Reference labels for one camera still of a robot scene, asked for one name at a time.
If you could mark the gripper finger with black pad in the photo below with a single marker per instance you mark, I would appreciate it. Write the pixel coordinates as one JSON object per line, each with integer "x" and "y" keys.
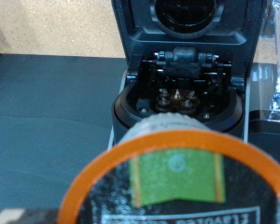
{"x": 21, "y": 217}

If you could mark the coffee pod orange rim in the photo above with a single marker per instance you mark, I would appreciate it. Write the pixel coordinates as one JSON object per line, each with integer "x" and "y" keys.
{"x": 177, "y": 177}

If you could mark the black Keurig coffee machine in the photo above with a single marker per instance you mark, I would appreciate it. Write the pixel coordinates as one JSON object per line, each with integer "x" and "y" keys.
{"x": 183, "y": 71}

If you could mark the grey backdrop panel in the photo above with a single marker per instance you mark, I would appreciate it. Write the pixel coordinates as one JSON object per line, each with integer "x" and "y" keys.
{"x": 37, "y": 124}

